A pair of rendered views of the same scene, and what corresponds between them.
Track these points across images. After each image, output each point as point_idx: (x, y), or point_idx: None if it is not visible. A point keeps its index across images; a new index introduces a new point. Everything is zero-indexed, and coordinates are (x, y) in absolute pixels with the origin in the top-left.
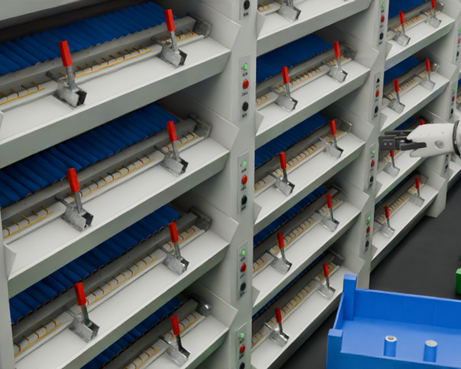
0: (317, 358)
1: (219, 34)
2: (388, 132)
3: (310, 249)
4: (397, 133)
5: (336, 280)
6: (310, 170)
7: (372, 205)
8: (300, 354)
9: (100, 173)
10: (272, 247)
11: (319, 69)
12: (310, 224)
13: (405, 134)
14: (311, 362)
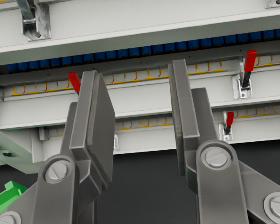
0: (170, 169)
1: None
2: (171, 75)
3: (163, 104)
4: (175, 127)
5: (261, 126)
6: (161, 7)
7: None
8: (166, 153)
9: None
10: (108, 74)
11: None
12: (207, 72)
13: (191, 170)
14: (161, 167)
